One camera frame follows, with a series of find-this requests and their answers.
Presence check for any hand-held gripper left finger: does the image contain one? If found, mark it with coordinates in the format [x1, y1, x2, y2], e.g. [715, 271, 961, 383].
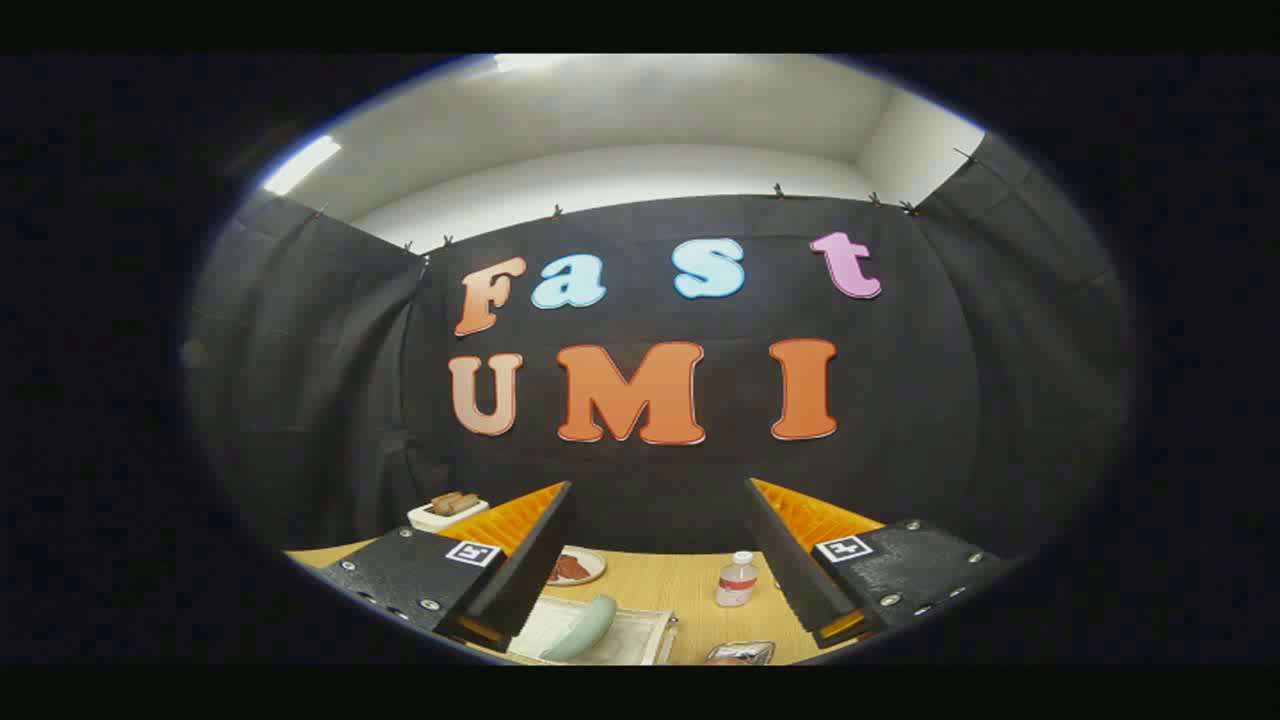
[318, 481, 578, 651]

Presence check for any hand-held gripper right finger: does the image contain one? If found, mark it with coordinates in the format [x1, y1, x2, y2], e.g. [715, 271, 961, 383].
[743, 478, 1026, 649]

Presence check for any pale green plate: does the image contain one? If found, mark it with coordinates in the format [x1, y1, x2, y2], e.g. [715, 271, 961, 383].
[540, 594, 619, 662]

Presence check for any white wire dish rack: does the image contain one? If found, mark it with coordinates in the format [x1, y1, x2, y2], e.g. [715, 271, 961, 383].
[505, 594, 679, 666]

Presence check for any beige plate with meat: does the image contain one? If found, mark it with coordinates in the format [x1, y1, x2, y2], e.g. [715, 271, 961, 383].
[547, 546, 607, 587]

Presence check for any clear bottle red label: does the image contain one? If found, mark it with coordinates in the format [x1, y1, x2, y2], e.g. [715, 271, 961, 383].
[714, 551, 759, 608]

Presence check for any cream toaster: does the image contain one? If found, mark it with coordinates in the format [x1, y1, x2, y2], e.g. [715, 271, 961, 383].
[408, 498, 490, 533]

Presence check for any ceiling light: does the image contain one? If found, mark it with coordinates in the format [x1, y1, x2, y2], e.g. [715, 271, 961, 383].
[262, 135, 342, 196]

